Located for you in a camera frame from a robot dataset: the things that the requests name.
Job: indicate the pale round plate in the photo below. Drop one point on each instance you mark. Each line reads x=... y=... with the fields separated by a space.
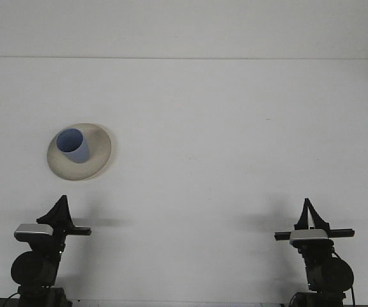
x=97 y=166

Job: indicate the pale blue cup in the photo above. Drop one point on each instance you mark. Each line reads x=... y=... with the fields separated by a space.
x=78 y=153

